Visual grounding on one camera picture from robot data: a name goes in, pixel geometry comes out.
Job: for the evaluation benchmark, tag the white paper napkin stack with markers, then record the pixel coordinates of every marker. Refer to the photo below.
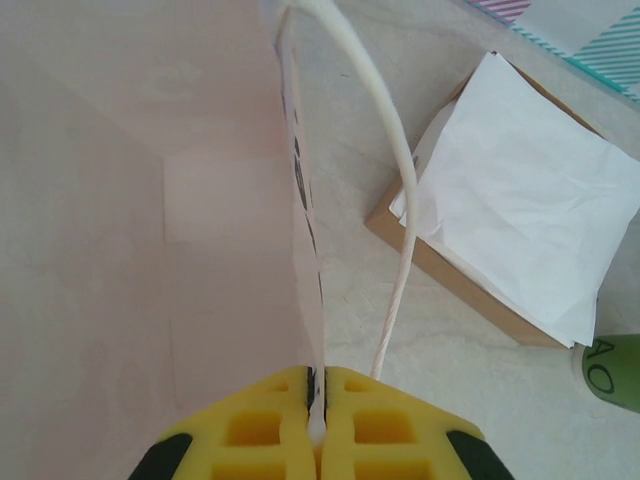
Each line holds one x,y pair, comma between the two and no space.
525,200

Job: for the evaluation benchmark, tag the brown cardboard napkin box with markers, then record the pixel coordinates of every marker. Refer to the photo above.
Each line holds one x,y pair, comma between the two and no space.
450,272

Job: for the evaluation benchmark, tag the white red paper gift bag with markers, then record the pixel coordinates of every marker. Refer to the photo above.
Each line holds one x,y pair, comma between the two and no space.
150,200

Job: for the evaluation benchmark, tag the green paper cup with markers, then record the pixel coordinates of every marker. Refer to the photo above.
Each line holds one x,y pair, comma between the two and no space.
615,375

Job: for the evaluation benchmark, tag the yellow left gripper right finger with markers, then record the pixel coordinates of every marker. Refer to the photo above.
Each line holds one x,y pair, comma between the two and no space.
390,430

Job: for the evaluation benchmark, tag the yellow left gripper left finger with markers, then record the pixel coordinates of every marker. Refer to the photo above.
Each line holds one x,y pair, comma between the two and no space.
250,430

